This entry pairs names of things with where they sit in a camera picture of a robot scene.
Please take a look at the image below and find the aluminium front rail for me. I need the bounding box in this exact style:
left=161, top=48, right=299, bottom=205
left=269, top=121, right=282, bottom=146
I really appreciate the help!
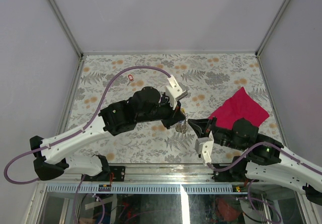
left=37, top=163, right=309, bottom=186

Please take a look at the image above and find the silver keyring bunch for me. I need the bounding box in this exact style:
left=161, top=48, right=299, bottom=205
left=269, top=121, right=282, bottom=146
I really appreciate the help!
left=175, top=121, right=188, bottom=134

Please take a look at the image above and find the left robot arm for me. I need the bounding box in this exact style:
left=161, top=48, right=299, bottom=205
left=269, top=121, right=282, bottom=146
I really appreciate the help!
left=30, top=86, right=187, bottom=182

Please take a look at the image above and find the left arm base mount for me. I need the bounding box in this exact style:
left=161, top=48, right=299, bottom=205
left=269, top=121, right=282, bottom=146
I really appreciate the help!
left=97, top=166, right=126, bottom=183

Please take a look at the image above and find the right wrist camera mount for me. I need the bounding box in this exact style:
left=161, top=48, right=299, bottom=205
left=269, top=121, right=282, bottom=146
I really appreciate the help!
left=195, top=132, right=214, bottom=166

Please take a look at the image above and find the floral table mat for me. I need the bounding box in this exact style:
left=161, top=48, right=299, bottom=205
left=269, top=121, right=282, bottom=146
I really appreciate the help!
left=67, top=53, right=283, bottom=164

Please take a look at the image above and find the slotted cable duct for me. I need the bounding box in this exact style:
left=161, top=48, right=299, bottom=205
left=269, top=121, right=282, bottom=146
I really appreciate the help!
left=46, top=184, right=233, bottom=194

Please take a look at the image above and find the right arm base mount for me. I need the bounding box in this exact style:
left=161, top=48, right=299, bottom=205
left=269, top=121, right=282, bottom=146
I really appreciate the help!
left=212, top=164, right=247, bottom=182

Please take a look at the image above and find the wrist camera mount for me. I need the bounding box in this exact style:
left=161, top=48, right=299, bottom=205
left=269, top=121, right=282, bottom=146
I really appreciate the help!
left=195, top=132, right=214, bottom=166
left=165, top=75, right=188, bottom=109

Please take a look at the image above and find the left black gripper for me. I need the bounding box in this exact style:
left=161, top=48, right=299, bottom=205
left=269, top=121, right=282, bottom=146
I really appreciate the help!
left=137, top=93, right=187, bottom=130

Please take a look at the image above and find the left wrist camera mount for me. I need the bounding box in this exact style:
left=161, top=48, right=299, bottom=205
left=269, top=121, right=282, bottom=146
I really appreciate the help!
left=165, top=75, right=188, bottom=109

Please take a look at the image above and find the pink cloth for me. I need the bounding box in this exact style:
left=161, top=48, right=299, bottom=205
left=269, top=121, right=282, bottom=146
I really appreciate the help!
left=208, top=87, right=270, bottom=130

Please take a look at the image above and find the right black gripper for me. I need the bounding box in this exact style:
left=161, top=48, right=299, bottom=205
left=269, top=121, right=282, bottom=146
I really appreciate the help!
left=187, top=116, right=245, bottom=151

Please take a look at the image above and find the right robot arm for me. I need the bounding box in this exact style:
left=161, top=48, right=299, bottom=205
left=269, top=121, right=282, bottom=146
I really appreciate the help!
left=188, top=117, right=321, bottom=205

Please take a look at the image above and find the red tag key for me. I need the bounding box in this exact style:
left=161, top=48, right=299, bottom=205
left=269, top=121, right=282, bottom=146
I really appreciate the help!
left=127, top=74, right=134, bottom=85

